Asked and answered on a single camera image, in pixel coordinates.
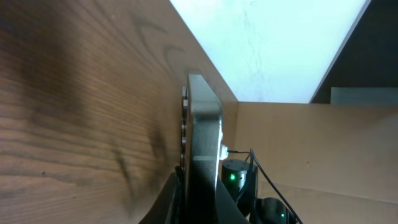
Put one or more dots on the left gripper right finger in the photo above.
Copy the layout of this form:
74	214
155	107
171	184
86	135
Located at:
227	211

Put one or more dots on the Galaxy smartphone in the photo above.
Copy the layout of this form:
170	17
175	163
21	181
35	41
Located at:
202	150

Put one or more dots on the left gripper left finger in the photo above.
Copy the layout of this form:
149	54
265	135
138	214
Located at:
169	207

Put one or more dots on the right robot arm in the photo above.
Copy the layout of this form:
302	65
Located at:
241	181

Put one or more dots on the cardboard sheet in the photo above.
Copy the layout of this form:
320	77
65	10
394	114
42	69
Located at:
333	163

